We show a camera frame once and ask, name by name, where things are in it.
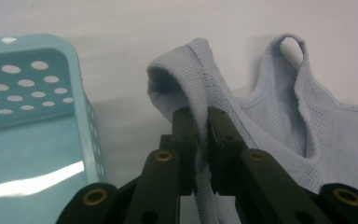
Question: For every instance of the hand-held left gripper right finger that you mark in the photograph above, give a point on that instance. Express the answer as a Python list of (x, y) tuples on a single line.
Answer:
[(225, 161)]

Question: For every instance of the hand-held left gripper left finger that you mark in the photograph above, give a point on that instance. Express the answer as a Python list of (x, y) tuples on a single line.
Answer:
[(186, 161)]

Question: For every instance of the light blue sleeveless top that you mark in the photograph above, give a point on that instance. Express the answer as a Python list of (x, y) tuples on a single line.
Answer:
[(338, 140)]

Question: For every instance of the light blue perforated plastic basket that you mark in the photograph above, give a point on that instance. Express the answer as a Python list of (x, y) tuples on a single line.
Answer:
[(28, 149)]

